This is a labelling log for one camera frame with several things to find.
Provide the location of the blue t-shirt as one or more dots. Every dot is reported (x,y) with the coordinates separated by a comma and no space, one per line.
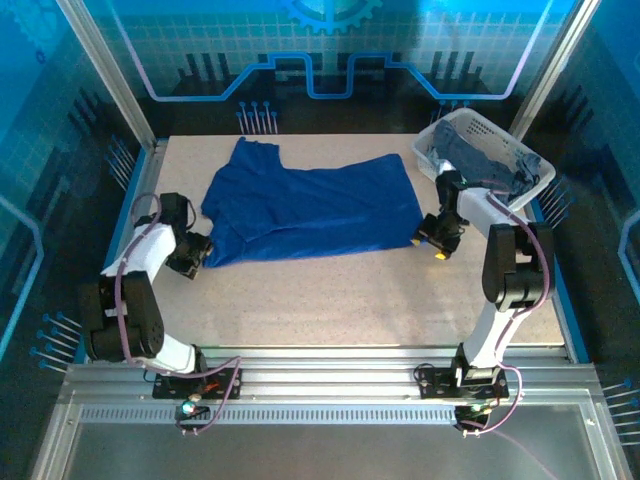
(310,210)

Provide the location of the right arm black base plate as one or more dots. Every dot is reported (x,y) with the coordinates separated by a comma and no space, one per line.
(435,385)

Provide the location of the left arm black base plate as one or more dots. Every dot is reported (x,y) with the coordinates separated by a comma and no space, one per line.
(165,387)

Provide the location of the grey-blue t-shirt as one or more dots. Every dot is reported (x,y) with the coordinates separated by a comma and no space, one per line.
(465,150)

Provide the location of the aluminium frame post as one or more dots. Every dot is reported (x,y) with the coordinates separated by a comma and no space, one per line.
(550,70)
(110,75)

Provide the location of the small lit circuit board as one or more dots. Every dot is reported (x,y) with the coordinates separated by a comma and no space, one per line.
(475,411)
(190,407)

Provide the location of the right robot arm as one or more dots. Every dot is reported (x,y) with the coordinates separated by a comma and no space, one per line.
(492,330)

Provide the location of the dark navy t-shirt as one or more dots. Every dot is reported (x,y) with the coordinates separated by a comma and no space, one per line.
(525,172)

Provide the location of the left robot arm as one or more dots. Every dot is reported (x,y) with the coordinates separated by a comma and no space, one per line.
(150,250)

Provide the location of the aluminium mounting rail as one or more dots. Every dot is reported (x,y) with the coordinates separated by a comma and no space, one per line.
(325,375)

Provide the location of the light grey crumpled garment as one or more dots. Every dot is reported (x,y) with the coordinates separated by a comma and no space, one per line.
(445,164)

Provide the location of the white plastic laundry basket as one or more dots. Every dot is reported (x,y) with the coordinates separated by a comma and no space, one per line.
(480,122)

